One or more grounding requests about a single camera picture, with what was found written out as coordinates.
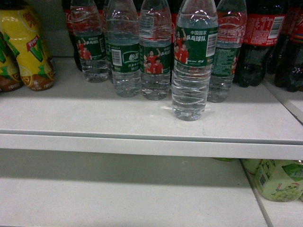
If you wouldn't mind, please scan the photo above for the clear water bottle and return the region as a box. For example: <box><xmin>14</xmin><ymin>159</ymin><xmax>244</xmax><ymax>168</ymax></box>
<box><xmin>171</xmin><ymin>0</ymin><xmax>218</xmax><ymax>121</ymax></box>

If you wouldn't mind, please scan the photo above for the white upper shelf board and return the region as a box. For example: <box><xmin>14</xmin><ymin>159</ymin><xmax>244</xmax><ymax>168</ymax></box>
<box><xmin>0</xmin><ymin>58</ymin><xmax>303</xmax><ymax>159</ymax></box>

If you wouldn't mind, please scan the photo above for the water bottle barcode label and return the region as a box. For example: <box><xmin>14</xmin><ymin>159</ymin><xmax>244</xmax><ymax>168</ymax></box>
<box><xmin>106</xmin><ymin>0</ymin><xmax>141</xmax><ymax>97</ymax></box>

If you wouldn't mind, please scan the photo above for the water bottle red players label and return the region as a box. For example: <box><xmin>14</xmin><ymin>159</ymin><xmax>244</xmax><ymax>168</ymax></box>
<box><xmin>139</xmin><ymin>0</ymin><xmax>172</xmax><ymax>100</ymax></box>

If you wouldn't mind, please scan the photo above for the water bottle far left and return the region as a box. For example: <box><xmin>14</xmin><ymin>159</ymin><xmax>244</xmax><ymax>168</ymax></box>
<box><xmin>71</xmin><ymin>0</ymin><xmax>108</xmax><ymax>83</ymax></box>

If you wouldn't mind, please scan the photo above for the water bottle behind front one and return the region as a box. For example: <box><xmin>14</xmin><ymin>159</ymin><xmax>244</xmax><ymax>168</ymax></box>
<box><xmin>207</xmin><ymin>0</ymin><xmax>247</xmax><ymax>103</ymax></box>

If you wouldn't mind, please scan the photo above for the green juice bottle behind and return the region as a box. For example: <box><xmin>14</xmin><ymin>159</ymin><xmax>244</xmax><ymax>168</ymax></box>
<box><xmin>241</xmin><ymin>158</ymin><xmax>262</xmax><ymax>175</ymax></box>

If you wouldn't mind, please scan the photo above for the cola bottle behind left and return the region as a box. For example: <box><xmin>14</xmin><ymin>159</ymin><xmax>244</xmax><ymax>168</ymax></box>
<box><xmin>61</xmin><ymin>0</ymin><xmax>82</xmax><ymax>71</ymax></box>

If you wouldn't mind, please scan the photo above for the cola bottle far right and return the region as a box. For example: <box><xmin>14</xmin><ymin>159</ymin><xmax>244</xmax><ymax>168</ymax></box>
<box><xmin>274</xmin><ymin>0</ymin><xmax>303</xmax><ymax>92</ymax></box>

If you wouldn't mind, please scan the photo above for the yellow lemon tea bottle edge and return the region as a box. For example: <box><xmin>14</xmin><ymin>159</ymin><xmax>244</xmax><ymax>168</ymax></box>
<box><xmin>0</xmin><ymin>34</ymin><xmax>23</xmax><ymax>92</ymax></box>

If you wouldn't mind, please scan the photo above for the green grape juice bottle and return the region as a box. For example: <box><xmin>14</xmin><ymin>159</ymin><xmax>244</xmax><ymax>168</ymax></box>
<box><xmin>254</xmin><ymin>159</ymin><xmax>303</xmax><ymax>202</ymax></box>

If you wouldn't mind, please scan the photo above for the cola bottle red label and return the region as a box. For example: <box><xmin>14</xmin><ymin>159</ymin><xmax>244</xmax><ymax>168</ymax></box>
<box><xmin>234</xmin><ymin>0</ymin><xmax>289</xmax><ymax>87</ymax></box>

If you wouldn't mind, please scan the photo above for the yellow lemon tea bottle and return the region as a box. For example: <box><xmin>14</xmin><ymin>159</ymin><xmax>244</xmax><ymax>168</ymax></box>
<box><xmin>0</xmin><ymin>2</ymin><xmax>54</xmax><ymax>91</ymax></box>

